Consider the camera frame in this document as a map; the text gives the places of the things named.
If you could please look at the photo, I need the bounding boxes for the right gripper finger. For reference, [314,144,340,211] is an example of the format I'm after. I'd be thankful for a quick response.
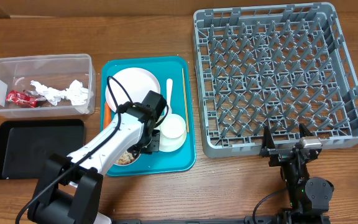
[262,126,275,149]
[299,123,313,138]

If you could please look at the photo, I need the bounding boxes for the small white food bowl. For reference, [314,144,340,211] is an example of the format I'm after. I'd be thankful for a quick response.
[114,151,140,166]

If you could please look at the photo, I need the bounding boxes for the rice food scraps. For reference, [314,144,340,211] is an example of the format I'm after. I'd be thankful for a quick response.
[116,151,135,165]

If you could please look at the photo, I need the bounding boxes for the white tissue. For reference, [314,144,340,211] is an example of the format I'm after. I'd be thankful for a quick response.
[29,80,90,106]

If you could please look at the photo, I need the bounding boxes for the red snack wrapper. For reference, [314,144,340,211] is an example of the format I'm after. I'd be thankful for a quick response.
[6,90,46,108]

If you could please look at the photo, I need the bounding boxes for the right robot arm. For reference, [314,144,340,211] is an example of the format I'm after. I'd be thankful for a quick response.
[252,124,334,223]

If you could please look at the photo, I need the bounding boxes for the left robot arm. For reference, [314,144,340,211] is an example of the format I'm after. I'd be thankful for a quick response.
[21,91,167,224]

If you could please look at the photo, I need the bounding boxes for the grey plastic dishwasher rack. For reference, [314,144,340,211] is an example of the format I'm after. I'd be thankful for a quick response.
[193,2,358,158]

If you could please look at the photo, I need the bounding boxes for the clear plastic waste bin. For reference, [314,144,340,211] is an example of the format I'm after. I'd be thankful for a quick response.
[0,54,96,118]

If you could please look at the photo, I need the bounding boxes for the white saucer plate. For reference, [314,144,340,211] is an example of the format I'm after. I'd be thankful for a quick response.
[157,126,186,152]

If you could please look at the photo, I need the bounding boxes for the small white cup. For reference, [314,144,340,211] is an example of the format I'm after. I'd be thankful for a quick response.
[160,114,186,139]

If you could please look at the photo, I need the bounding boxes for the orange carrot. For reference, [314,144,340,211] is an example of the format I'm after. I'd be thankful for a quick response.
[103,101,111,129]

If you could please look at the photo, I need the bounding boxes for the large white plate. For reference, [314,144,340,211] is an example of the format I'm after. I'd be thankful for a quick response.
[105,67,160,112]

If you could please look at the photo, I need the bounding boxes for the white plastic spoon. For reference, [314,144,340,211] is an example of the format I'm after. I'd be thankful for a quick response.
[165,78,173,115]

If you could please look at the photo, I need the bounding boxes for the teal plastic serving tray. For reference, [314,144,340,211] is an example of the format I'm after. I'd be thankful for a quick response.
[100,56,196,177]

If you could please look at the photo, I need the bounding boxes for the wooden chopstick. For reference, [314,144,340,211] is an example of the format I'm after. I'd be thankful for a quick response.
[181,68,190,133]

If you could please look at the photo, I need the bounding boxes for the black plastic tray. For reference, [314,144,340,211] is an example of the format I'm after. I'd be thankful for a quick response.
[0,119,85,180]

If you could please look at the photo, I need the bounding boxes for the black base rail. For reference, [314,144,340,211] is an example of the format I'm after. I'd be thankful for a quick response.
[110,215,279,224]

